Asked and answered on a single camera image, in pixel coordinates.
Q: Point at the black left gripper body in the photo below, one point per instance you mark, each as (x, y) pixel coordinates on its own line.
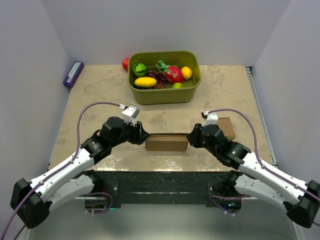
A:
(130, 134)

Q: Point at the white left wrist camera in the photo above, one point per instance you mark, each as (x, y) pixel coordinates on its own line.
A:
(129, 114)

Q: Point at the small folded cardboard box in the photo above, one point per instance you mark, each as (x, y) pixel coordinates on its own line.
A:
(227, 128)

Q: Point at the yellow toy mango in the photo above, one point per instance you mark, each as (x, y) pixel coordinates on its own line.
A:
(145, 82)

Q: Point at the purple white rectangular box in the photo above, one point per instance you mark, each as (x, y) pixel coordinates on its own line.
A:
(73, 74)

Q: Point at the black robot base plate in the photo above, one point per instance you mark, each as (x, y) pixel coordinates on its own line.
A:
(168, 188)

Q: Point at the pink toy dragon fruit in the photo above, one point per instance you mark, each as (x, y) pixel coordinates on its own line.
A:
(171, 72)

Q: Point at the yellow toy lemon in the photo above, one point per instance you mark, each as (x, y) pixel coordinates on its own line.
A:
(186, 72)

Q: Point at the brown cardboard box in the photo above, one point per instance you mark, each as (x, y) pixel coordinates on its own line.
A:
(167, 142)

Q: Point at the green plastic basket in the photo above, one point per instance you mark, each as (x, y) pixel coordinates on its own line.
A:
(166, 95)

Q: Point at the red toy apple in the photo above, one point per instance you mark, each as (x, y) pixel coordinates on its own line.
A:
(125, 64)

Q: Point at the green toy lime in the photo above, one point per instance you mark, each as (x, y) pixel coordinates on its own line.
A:
(177, 85)

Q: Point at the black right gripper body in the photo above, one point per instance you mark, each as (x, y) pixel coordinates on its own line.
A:
(198, 140)

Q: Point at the small toy watermelon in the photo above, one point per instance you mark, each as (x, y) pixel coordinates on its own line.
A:
(139, 70)

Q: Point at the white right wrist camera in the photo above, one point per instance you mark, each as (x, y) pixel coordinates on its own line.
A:
(209, 118)

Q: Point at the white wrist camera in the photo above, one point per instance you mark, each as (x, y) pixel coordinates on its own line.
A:
(129, 114)
(209, 118)

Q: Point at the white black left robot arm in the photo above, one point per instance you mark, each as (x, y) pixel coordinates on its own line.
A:
(32, 200)

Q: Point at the purple toy grapes bunch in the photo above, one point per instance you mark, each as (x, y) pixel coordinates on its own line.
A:
(161, 80)

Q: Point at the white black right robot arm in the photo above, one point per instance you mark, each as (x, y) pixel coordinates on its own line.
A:
(301, 199)

